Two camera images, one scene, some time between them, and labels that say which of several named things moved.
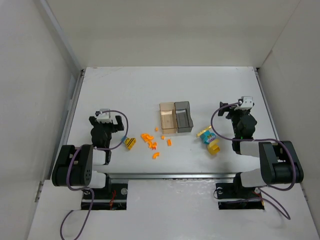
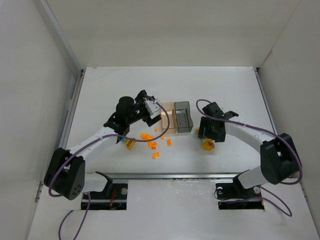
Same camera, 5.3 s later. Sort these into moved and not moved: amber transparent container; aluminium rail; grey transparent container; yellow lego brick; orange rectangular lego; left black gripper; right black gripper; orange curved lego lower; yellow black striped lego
Moved: yellow lego brick; right black gripper; left black gripper
Not moved: yellow black striped lego; aluminium rail; grey transparent container; amber transparent container; orange rectangular lego; orange curved lego lower
